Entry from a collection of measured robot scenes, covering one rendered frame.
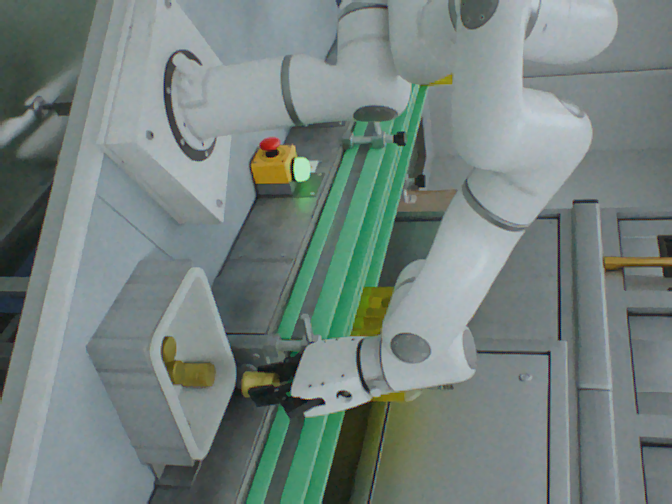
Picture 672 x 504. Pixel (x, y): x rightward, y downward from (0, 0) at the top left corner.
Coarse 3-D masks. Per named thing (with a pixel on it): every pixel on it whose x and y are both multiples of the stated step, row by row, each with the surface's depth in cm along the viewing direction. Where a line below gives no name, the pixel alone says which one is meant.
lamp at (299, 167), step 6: (294, 162) 152; (300, 162) 151; (306, 162) 152; (294, 168) 151; (300, 168) 151; (306, 168) 152; (294, 174) 152; (300, 174) 151; (306, 174) 152; (294, 180) 153; (300, 180) 153
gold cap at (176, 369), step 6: (174, 360) 109; (180, 360) 110; (168, 366) 108; (174, 366) 108; (180, 366) 110; (168, 372) 108; (174, 372) 108; (180, 372) 110; (174, 378) 108; (180, 378) 110; (174, 384) 109
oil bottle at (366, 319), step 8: (360, 312) 143; (368, 312) 142; (376, 312) 142; (384, 312) 142; (360, 320) 141; (368, 320) 141; (376, 320) 140; (352, 328) 140; (360, 328) 140; (368, 328) 140; (376, 328) 139
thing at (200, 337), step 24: (192, 288) 112; (168, 312) 101; (192, 312) 114; (216, 312) 114; (192, 336) 117; (216, 336) 117; (192, 360) 120; (216, 360) 120; (168, 384) 100; (216, 384) 120; (192, 408) 117; (216, 408) 116; (192, 432) 113; (192, 456) 108
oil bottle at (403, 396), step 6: (408, 390) 130; (414, 390) 130; (420, 390) 131; (372, 396) 132; (384, 396) 132; (390, 396) 131; (396, 396) 131; (402, 396) 131; (408, 396) 131; (414, 396) 131
